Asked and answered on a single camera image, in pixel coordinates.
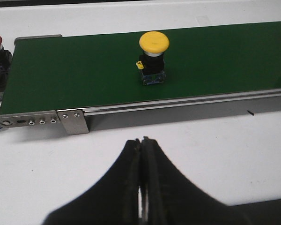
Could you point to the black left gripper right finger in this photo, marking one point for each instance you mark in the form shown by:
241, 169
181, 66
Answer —
169, 198

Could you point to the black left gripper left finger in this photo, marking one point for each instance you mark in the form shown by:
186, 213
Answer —
113, 200

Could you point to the yellow mushroom push button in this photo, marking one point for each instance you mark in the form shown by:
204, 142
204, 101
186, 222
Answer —
151, 61

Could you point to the green conveyor belt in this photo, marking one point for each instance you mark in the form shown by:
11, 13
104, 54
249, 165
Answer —
98, 73

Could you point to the red mushroom button upper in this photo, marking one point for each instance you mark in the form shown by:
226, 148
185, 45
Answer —
5, 56

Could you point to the aluminium conveyor frame rail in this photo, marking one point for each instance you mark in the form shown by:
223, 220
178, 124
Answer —
77, 121

